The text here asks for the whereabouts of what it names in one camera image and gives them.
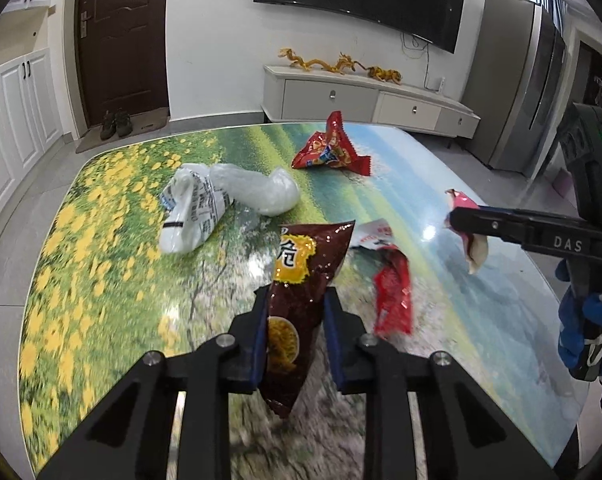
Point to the small golden dragon figurine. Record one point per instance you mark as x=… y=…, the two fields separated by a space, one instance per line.
x=381 y=74

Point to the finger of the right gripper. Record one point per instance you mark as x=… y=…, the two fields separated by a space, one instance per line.
x=505 y=224

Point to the white printed plastic bag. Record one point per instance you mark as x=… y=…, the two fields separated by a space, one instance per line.
x=194 y=207

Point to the white grey TV console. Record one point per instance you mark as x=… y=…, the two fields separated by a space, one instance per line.
x=291 y=95

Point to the red snack bag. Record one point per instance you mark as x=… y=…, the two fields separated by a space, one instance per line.
x=332 y=148

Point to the clear plastic bag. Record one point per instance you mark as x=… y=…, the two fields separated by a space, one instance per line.
x=269 y=194

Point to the red long wrapper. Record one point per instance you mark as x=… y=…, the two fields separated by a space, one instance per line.
x=394 y=304

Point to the dark brown entrance door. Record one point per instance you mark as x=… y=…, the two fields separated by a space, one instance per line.
x=121 y=57

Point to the brown chip bag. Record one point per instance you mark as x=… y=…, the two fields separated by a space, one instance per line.
x=308 y=258

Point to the white built-in cabinet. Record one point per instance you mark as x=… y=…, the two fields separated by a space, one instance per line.
x=29 y=118

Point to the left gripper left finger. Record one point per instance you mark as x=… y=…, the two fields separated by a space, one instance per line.
x=128 y=433

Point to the grey refrigerator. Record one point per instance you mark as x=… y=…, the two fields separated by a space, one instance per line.
x=513 y=83

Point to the pair of dark shoes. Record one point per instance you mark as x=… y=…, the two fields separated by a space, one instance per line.
x=116 y=124

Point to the pink orange snack bag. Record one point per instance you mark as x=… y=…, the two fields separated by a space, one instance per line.
x=475 y=245

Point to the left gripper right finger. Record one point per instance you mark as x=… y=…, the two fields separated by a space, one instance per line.
x=465 y=433

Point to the right blue gloved hand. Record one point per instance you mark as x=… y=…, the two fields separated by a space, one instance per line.
x=571 y=341

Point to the long golden dragon figurine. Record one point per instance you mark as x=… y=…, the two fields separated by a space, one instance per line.
x=344 y=63

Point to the white red small wrapper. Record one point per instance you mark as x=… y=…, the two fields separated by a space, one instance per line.
x=375 y=235

